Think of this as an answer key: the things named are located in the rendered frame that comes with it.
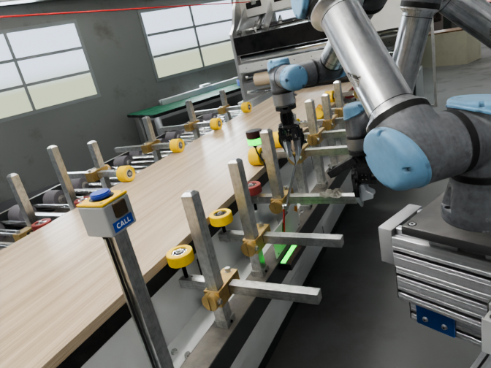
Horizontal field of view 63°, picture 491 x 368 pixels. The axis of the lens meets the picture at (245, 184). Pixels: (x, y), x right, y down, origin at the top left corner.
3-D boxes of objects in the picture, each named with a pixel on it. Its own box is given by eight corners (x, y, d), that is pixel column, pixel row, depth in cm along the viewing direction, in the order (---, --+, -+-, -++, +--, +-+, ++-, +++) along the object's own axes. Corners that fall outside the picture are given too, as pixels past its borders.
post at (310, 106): (328, 193, 200) (313, 98, 184) (326, 196, 197) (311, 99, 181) (321, 193, 201) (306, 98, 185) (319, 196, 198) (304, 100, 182)
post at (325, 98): (340, 179, 221) (329, 92, 205) (339, 182, 218) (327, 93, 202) (335, 179, 223) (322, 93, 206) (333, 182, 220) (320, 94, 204)
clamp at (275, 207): (294, 198, 159) (293, 187, 157) (283, 214, 148) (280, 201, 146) (281, 198, 162) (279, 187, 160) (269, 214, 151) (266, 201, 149)
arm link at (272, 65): (269, 61, 126) (262, 61, 134) (276, 96, 130) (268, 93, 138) (293, 55, 128) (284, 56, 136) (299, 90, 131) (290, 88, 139)
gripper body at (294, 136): (280, 144, 136) (273, 109, 132) (280, 138, 144) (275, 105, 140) (302, 141, 135) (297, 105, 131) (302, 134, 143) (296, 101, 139)
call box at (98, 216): (138, 224, 82) (126, 189, 79) (114, 242, 76) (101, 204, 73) (113, 223, 85) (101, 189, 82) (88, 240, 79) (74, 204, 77)
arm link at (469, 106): (541, 165, 70) (544, 87, 65) (473, 186, 68) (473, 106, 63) (486, 150, 81) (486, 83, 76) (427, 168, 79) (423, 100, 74)
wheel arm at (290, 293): (322, 299, 105) (320, 285, 103) (318, 308, 102) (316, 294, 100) (187, 283, 125) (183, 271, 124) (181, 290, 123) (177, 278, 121)
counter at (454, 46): (393, 66, 1024) (391, 37, 1001) (484, 57, 862) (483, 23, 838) (378, 71, 988) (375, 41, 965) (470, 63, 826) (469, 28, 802)
